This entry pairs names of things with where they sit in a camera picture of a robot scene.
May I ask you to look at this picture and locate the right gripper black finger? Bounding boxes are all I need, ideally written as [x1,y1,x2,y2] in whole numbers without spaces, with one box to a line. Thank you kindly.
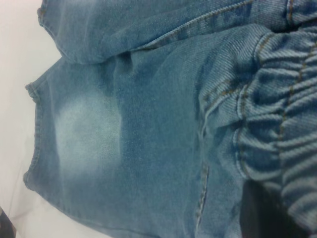
[243,180,293,238]

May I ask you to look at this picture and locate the blue denim pants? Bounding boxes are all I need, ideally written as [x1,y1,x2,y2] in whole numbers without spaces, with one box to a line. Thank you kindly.
[22,0,317,238]

